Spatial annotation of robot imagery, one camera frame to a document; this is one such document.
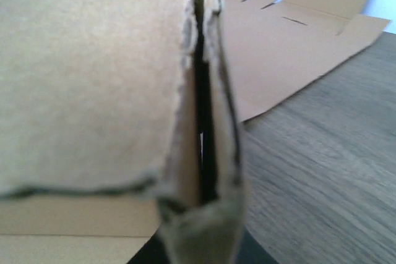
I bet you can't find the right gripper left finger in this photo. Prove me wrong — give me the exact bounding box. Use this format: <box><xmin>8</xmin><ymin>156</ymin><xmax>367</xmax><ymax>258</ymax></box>
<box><xmin>127</xmin><ymin>232</ymin><xmax>169</xmax><ymax>264</ymax></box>

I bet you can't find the flat cardboard sheet stack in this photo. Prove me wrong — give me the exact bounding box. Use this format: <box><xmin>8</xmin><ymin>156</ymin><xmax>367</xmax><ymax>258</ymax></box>
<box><xmin>223</xmin><ymin>0</ymin><xmax>389</xmax><ymax>121</ymax></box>

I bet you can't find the brown cardboard box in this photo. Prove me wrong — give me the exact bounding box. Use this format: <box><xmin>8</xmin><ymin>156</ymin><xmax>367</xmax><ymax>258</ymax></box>
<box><xmin>1</xmin><ymin>0</ymin><xmax>244</xmax><ymax>263</ymax></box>

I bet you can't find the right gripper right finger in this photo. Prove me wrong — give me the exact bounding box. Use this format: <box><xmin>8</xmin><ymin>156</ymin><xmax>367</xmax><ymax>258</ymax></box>
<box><xmin>235</xmin><ymin>229</ymin><xmax>277</xmax><ymax>264</ymax></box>

